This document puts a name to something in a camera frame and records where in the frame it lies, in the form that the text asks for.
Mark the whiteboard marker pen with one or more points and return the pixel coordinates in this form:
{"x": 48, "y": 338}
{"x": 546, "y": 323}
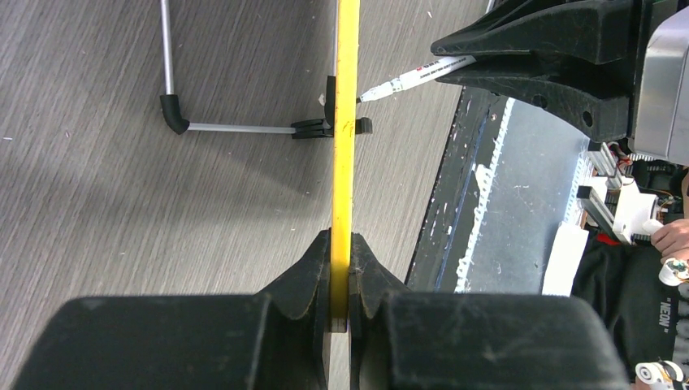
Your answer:
{"x": 418, "y": 76}

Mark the wire whiteboard stand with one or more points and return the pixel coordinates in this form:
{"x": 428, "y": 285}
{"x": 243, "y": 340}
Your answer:
{"x": 265, "y": 67}

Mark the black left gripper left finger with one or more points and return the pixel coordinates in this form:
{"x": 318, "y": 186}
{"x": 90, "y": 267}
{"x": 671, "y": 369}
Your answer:
{"x": 293, "y": 350}

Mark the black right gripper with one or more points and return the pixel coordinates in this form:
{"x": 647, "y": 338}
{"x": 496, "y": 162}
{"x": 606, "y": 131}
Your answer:
{"x": 586, "y": 62}

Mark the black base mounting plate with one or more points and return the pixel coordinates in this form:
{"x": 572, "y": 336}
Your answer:
{"x": 443, "y": 253}

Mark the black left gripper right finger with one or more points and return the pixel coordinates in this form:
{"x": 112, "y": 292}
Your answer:
{"x": 380, "y": 342}

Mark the aluminium frame rail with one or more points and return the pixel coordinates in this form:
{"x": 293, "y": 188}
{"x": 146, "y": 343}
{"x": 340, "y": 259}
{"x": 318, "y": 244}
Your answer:
{"x": 604, "y": 196}

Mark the operator hand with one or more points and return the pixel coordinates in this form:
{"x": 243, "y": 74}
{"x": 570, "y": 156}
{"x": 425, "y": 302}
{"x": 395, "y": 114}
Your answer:
{"x": 671, "y": 241}

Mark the yellow framed whiteboard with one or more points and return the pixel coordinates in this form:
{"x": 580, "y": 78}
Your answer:
{"x": 348, "y": 12}

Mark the black operator shirt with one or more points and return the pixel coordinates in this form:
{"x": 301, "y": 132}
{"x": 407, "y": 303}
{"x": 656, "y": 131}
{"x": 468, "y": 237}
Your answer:
{"x": 646, "y": 319}

